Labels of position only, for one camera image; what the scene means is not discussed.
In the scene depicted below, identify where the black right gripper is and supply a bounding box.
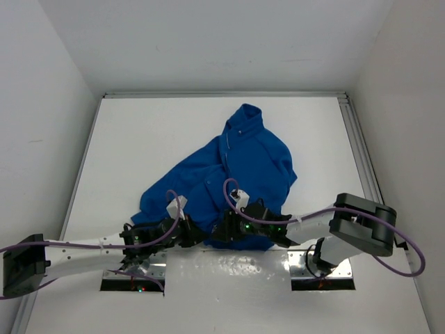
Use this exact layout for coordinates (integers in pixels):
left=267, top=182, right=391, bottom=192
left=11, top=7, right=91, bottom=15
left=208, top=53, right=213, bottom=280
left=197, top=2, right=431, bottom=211
left=211, top=207, right=271, bottom=242

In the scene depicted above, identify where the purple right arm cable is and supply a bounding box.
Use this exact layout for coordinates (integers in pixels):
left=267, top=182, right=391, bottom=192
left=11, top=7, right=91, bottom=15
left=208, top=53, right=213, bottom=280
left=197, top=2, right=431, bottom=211
left=222, top=177, right=426, bottom=278

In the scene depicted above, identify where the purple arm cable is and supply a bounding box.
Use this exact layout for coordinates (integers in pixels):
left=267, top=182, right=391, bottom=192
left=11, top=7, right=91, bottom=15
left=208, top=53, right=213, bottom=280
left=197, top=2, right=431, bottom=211
left=0, top=189, right=185, bottom=301
left=222, top=177, right=426, bottom=278

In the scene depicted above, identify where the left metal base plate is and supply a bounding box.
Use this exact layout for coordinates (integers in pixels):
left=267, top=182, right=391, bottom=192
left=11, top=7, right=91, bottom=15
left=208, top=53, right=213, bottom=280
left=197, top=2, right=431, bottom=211
left=118, top=253, right=167, bottom=280

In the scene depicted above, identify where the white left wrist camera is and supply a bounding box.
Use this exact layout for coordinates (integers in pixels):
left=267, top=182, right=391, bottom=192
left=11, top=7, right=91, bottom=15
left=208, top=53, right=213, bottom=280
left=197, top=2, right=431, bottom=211
left=166, top=196, right=188, bottom=220

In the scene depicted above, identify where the metal base plate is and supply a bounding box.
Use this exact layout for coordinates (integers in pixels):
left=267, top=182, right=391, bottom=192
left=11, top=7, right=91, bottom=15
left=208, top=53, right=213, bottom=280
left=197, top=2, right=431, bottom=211
left=118, top=253, right=167, bottom=280
left=287, top=250, right=355, bottom=280

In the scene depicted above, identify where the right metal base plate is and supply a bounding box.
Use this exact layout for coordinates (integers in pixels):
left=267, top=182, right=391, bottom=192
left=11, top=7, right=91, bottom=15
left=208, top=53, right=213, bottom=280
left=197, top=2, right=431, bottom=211
left=287, top=250, right=355, bottom=280

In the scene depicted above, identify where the blue zip-up jacket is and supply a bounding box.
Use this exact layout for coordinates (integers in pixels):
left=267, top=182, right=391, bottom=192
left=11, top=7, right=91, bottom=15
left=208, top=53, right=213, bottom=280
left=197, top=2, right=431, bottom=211
left=131, top=104, right=297, bottom=233

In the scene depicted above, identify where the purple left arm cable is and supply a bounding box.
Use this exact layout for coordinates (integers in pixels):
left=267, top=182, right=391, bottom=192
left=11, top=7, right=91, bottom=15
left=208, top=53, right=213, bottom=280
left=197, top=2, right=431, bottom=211
left=0, top=189, right=185, bottom=301

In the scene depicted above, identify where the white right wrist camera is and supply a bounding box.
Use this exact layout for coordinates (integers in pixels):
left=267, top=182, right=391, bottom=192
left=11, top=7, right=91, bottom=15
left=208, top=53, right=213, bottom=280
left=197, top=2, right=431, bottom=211
left=230, top=189, right=250, bottom=211

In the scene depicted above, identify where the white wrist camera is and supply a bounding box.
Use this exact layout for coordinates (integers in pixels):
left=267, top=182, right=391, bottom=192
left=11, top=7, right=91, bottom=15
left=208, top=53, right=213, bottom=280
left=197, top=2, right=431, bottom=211
left=166, top=196, right=188, bottom=220
left=230, top=189, right=250, bottom=211

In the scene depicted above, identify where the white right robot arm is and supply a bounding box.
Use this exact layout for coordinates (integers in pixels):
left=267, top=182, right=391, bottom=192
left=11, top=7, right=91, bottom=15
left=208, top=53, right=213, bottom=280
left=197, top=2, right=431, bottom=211
left=211, top=191, right=396, bottom=278

